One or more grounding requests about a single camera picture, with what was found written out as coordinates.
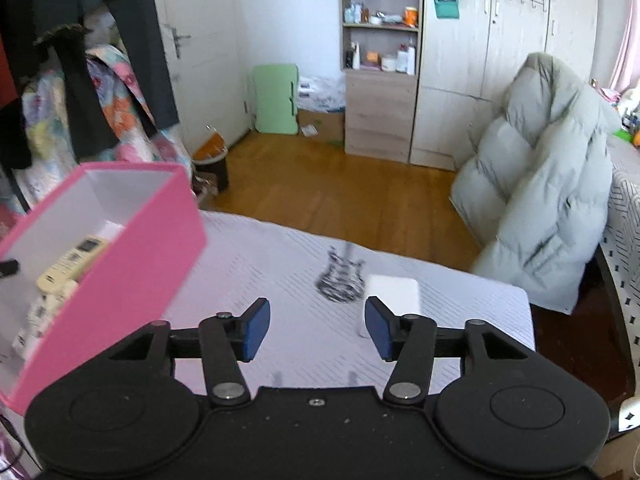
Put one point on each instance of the light wooden wardrobe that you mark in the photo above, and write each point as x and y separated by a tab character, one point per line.
450	110

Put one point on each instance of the cardboard box with label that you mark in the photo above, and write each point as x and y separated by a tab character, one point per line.
325	125

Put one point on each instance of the cream remote control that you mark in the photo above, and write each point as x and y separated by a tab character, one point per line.
75	260

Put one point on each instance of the teal hanging pouch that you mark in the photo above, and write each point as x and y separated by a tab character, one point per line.
446	4

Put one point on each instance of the pink curtain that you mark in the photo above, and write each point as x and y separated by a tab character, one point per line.
627	25

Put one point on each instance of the wooden shelf cabinet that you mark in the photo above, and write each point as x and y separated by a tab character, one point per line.
380	110

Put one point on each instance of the grey puffer jacket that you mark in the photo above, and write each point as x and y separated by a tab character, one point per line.
540	185

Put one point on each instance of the white charger adapter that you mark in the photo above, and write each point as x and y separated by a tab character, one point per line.
395	292

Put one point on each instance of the black-white patterned tablecloth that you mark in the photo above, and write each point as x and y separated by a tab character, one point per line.
625	220

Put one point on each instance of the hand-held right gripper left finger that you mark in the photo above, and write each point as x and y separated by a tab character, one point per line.
256	330

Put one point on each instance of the black hanging garment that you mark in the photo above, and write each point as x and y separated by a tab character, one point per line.
100	35

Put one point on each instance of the white door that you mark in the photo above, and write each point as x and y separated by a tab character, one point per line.
210	60

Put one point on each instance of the white jar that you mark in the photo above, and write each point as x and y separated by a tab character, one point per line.
388	62

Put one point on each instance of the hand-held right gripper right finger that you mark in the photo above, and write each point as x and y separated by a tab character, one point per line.
377	327

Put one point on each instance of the pink storage box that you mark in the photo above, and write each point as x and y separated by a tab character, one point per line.
140	270

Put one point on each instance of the green folding stool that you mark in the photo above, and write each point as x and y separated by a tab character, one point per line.
272	100

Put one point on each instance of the white spray bottle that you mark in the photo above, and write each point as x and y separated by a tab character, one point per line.
356	57

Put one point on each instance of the trash bin with orange bag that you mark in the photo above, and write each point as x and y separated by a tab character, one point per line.
212	160

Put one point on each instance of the cream remote with black print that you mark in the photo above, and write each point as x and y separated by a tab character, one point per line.
47	310

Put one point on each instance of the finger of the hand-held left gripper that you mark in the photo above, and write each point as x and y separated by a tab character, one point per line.
7	266

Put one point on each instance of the white lotion bottle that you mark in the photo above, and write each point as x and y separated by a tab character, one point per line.
410	57

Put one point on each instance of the white plastic bags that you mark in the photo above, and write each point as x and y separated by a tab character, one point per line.
320	92

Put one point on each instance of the orange jar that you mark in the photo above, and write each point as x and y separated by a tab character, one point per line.
371	56

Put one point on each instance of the floral quilt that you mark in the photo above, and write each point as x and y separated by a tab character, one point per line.
125	110

